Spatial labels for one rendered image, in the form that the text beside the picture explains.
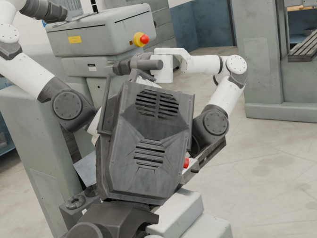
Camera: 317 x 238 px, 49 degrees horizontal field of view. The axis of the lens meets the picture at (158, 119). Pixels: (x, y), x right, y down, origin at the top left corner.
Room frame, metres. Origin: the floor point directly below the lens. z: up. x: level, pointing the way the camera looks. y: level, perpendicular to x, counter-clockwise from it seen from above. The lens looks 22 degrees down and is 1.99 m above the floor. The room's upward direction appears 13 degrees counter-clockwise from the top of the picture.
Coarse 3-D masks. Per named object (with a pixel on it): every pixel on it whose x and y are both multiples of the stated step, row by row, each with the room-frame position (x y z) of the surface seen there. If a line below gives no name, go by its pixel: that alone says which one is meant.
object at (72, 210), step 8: (88, 192) 1.39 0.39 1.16; (96, 192) 1.37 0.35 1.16; (72, 200) 1.36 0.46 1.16; (80, 200) 1.34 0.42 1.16; (88, 200) 1.34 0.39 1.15; (96, 200) 1.34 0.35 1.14; (64, 208) 1.33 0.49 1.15; (72, 208) 1.30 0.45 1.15; (80, 208) 1.30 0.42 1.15; (88, 208) 1.31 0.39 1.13; (64, 216) 1.33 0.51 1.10; (72, 216) 1.26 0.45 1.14; (80, 216) 1.28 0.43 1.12; (72, 224) 1.28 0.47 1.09
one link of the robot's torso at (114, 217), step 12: (96, 204) 0.82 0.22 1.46; (120, 204) 0.83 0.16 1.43; (84, 216) 0.77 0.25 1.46; (96, 216) 0.76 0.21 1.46; (108, 216) 0.75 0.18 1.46; (120, 216) 0.74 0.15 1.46; (132, 216) 0.75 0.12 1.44; (144, 216) 0.80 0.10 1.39; (156, 216) 0.86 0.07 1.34; (72, 228) 0.70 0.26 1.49; (84, 228) 0.69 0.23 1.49; (96, 228) 0.68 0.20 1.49; (108, 228) 0.71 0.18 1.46; (120, 228) 0.70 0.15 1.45; (132, 228) 0.74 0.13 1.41; (144, 228) 0.86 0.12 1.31
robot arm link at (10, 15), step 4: (0, 8) 1.20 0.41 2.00; (4, 8) 1.21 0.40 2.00; (8, 8) 1.22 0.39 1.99; (0, 12) 1.18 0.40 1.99; (4, 12) 1.19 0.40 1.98; (8, 12) 1.20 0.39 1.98; (12, 12) 1.22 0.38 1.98; (0, 16) 1.16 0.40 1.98; (4, 16) 1.18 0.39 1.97; (8, 16) 1.19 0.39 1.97; (12, 16) 1.22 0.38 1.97; (0, 20) 1.15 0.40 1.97; (4, 20) 1.16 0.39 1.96; (8, 20) 1.18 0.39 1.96; (12, 20) 1.21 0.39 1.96
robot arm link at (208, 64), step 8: (192, 56) 1.23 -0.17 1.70; (200, 56) 1.23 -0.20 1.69; (208, 56) 1.23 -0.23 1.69; (216, 56) 1.24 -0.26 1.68; (224, 56) 1.25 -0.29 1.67; (200, 64) 1.21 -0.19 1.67; (208, 64) 1.21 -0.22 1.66; (216, 64) 1.22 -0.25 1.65; (224, 64) 1.22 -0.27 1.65; (192, 72) 1.21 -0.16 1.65; (200, 72) 1.21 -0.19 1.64; (208, 72) 1.22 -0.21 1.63; (216, 72) 1.22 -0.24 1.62; (224, 72) 1.21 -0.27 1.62; (216, 80) 1.26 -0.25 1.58
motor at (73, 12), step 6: (48, 0) 1.72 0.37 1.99; (54, 0) 1.73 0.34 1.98; (60, 0) 1.72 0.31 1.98; (66, 0) 1.74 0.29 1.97; (72, 0) 1.76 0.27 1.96; (78, 0) 1.79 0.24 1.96; (66, 6) 1.73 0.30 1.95; (72, 6) 1.75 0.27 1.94; (78, 6) 1.78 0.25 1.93; (72, 12) 1.74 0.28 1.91; (78, 12) 1.77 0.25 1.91
